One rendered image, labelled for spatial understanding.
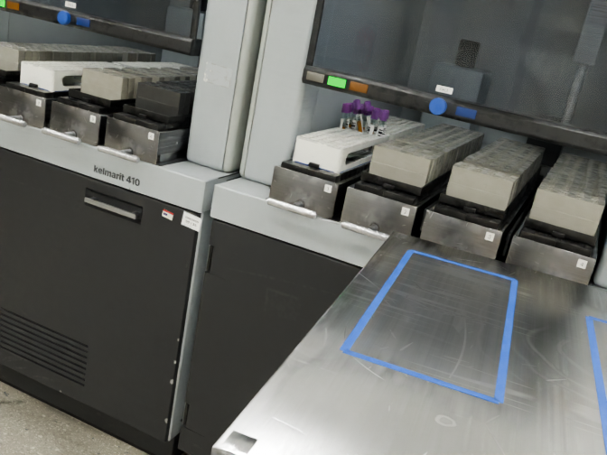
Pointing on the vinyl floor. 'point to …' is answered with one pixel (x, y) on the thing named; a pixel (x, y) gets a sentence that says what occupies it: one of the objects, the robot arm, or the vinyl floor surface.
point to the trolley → (439, 365)
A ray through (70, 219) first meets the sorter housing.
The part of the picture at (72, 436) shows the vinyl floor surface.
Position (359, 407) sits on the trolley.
